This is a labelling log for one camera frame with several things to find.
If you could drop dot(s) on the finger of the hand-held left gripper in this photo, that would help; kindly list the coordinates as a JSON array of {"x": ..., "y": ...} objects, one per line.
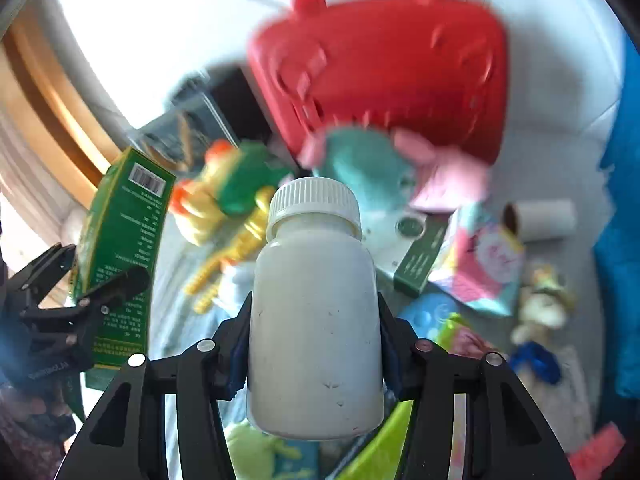
[
  {"x": 115, "y": 290},
  {"x": 45, "y": 270}
]

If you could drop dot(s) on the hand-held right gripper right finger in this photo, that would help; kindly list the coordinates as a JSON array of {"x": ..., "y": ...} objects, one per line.
[{"x": 392, "y": 370}]

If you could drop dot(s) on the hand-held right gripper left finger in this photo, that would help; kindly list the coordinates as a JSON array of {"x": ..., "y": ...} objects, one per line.
[{"x": 235, "y": 370}]

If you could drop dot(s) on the green medicine box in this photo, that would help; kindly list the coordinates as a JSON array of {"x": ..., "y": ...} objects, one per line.
[{"x": 130, "y": 220}]

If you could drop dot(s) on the white plastic bottle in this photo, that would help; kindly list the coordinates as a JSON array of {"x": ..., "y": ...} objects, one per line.
[{"x": 315, "y": 310}]

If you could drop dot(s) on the person's left forearm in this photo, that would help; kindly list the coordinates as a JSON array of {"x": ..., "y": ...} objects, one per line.
[{"x": 30, "y": 440}]

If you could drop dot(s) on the blue bubble print packet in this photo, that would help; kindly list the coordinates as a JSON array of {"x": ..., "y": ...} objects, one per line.
[{"x": 427, "y": 315}]

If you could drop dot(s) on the bright green packet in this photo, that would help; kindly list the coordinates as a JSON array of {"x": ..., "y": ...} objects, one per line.
[{"x": 380, "y": 445}]

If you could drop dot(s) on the green frog plush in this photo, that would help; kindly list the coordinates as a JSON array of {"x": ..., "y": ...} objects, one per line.
[{"x": 255, "y": 452}]

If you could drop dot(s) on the small dark green box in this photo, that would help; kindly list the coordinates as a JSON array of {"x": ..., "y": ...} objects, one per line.
[{"x": 420, "y": 255}]

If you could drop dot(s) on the pink cartoon snack packet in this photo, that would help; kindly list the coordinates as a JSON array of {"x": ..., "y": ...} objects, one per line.
[{"x": 487, "y": 260}]

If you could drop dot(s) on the green yellow dinosaur toy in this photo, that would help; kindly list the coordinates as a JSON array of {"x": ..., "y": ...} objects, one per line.
[{"x": 235, "y": 190}]

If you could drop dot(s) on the small beige plush figure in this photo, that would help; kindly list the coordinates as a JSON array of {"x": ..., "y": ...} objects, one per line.
[{"x": 542, "y": 305}]

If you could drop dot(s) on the black gift box gold ribbon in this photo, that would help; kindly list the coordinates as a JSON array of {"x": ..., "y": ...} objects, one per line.
[{"x": 200, "y": 115}]

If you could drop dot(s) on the teal pink plush toy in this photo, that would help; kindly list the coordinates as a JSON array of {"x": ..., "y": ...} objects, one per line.
[{"x": 365, "y": 170}]

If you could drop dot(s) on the cardboard tube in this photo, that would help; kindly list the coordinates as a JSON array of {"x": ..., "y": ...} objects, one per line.
[{"x": 542, "y": 219}]

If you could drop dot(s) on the blue plastic crate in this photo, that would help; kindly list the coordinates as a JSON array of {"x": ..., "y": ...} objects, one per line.
[{"x": 622, "y": 260}]

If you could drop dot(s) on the red toy suitcase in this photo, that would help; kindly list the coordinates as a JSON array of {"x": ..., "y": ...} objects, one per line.
[{"x": 380, "y": 70}]

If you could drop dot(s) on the wooden bed frame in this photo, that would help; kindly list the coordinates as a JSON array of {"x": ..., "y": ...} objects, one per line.
[{"x": 55, "y": 95}]

